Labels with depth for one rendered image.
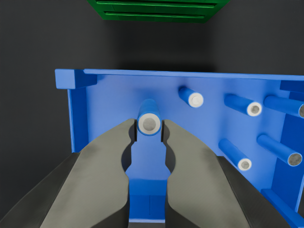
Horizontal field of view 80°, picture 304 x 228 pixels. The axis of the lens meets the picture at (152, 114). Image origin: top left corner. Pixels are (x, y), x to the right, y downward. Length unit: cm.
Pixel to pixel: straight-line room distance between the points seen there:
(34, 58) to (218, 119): 57
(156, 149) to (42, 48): 50
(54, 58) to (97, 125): 41
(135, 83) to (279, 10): 55
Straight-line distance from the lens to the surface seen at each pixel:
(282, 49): 72
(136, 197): 32
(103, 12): 55
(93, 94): 27
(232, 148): 27
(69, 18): 65
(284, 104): 28
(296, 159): 28
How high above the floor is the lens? 58
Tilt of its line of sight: 77 degrees down
